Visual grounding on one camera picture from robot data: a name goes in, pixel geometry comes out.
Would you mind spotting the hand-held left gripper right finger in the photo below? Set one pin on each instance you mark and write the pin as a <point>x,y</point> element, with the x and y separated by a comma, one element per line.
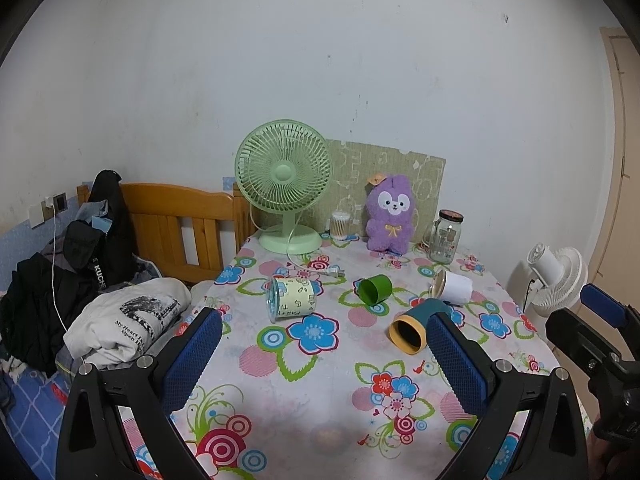
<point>457,365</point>

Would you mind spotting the green cup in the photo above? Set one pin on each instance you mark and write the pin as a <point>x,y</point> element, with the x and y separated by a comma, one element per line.
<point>375,290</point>

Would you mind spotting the black jacket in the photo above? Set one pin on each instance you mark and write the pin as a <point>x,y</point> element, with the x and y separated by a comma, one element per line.
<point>112,240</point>

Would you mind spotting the floral tablecloth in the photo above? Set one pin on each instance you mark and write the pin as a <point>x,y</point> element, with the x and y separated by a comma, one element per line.
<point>325,385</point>

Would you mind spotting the patterned beige board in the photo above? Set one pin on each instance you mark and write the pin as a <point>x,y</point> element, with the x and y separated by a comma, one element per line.
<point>385,160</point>

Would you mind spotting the purple plush toy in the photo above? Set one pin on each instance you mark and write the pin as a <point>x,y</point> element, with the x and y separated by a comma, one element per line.
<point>392,220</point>

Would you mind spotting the cotton swab container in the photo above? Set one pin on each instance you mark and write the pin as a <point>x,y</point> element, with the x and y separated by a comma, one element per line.
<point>340,225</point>

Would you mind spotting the white cup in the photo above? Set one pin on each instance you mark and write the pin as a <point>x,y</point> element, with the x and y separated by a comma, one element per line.
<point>456,287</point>

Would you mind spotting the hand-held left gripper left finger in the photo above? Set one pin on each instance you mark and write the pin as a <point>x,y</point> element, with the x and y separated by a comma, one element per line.
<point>192,360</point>

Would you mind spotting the beige wooden door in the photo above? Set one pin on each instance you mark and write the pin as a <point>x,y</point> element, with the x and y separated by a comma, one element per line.
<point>617,160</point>

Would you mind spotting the white printed folded shirt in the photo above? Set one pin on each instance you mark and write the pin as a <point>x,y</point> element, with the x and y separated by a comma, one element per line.
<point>130,320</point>

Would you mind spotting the green desk fan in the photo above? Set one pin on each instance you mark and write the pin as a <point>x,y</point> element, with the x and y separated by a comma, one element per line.
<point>282,172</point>

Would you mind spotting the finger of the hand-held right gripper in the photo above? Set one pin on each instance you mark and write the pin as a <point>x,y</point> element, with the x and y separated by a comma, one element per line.
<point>602,305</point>
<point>575,337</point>

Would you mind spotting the wooden headboard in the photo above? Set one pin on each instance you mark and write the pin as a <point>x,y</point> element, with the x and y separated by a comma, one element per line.
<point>200,210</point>

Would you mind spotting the pale yellow printed cup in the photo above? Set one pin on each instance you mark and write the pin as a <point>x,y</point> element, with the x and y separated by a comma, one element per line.
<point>296,300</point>

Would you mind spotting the glass jar with lid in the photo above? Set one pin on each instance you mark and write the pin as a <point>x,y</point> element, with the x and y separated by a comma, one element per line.
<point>445,240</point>

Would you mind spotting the wall socket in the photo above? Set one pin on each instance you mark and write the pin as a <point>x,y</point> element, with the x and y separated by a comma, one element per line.
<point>47,210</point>

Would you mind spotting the white standing fan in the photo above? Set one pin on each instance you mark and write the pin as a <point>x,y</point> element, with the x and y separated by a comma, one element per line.
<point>552,270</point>

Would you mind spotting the blue and yellow cup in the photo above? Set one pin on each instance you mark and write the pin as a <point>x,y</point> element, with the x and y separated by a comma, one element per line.
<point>407,332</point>

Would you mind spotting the blue checked bedsheet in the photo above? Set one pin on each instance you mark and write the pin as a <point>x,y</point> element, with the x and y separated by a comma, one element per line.
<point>30,410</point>

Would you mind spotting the dark clothes pile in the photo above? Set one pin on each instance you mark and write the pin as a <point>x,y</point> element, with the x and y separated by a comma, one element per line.
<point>35,305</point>

